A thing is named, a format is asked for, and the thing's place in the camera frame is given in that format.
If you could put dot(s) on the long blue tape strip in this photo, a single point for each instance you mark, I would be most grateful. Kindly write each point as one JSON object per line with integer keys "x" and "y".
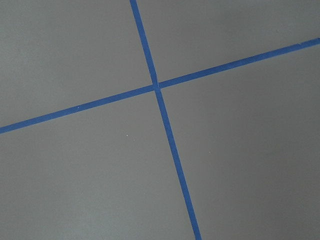
{"x": 165, "y": 120}

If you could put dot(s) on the crossing blue tape strip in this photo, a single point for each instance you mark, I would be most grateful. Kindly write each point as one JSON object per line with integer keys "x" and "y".
{"x": 163, "y": 84}

